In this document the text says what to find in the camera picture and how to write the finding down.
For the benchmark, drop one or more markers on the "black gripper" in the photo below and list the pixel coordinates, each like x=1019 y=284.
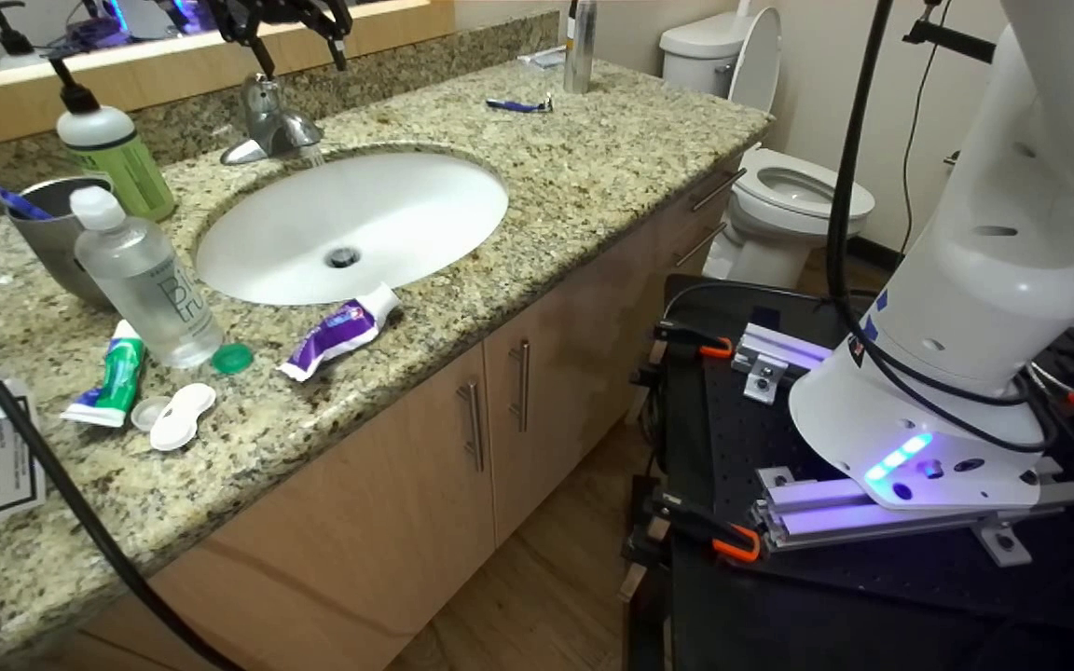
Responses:
x=282 y=18

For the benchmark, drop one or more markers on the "chrome sink faucet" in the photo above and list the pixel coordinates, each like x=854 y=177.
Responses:
x=268 y=124

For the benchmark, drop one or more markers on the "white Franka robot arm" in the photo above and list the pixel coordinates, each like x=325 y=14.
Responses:
x=1007 y=272

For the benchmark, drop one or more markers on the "white oval sink basin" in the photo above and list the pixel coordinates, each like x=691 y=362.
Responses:
x=374 y=209

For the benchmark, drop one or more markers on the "clear plastic bottle white cap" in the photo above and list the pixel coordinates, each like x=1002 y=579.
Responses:
x=149 y=292

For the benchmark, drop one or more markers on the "purple toothpaste tube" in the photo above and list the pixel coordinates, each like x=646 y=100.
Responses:
x=337 y=337

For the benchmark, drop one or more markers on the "grey metal cup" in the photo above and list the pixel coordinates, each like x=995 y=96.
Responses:
x=54 y=243

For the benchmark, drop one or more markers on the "small green cap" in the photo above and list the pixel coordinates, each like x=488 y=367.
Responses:
x=232 y=358

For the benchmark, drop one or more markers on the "green toothpaste tube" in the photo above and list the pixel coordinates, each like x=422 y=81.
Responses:
x=122 y=375

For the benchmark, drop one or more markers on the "granite topped vanity cabinet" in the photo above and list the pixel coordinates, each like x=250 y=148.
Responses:
x=353 y=498

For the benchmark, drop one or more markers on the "orange black clamp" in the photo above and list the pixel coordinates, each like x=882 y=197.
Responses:
x=716 y=537
x=703 y=343

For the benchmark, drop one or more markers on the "white toilet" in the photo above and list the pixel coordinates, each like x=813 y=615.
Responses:
x=790 y=192

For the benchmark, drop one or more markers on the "black robot table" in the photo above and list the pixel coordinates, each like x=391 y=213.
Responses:
x=885 y=610

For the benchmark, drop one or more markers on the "wood framed wall mirror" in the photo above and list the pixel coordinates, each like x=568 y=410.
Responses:
x=164 y=67

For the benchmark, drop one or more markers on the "aluminium robot base mount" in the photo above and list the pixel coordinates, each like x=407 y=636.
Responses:
x=860 y=510

